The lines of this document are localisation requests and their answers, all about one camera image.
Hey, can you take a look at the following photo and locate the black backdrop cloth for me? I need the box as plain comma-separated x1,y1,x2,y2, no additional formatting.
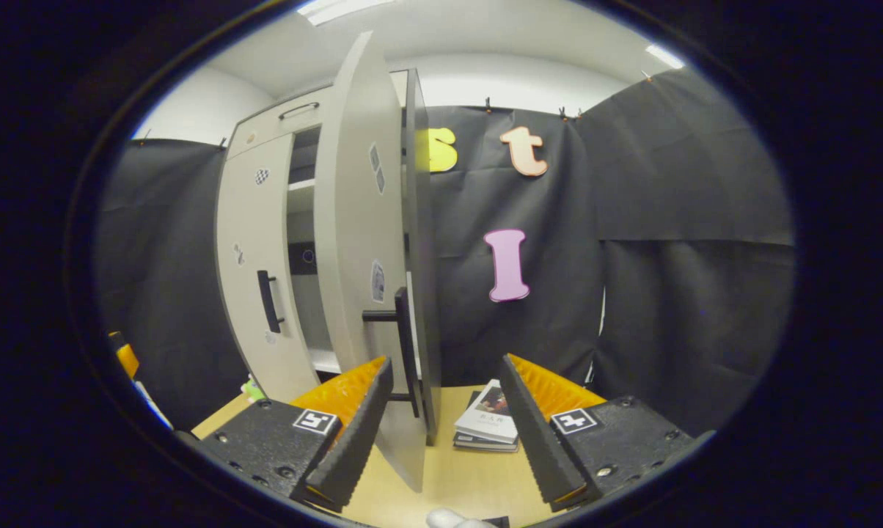
97,70,796,441

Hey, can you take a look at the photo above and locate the small ceiling light panel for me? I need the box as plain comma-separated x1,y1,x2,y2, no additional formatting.
645,44,686,70

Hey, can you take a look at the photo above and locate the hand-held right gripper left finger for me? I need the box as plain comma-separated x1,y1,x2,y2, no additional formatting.
176,356,395,513

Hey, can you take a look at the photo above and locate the white blue printed strip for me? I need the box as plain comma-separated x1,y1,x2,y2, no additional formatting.
135,380,172,430

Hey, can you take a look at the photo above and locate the grey shoe cabinet door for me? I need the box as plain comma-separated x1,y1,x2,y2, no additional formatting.
314,31,428,494
216,132,321,404

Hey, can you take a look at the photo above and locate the grey double-door shoe cabinet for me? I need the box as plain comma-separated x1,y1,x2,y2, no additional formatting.
214,68,442,447

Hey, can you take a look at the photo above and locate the large ceiling light panel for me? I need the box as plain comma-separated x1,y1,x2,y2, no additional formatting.
297,0,395,26

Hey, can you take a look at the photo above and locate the stack of magazines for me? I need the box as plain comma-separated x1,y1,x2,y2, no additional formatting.
453,379,521,453

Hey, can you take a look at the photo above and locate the grey cabinet drawer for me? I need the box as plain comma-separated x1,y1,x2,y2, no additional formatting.
225,84,336,158

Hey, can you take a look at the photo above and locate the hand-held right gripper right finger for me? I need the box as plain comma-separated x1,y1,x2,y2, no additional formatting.
497,353,715,513

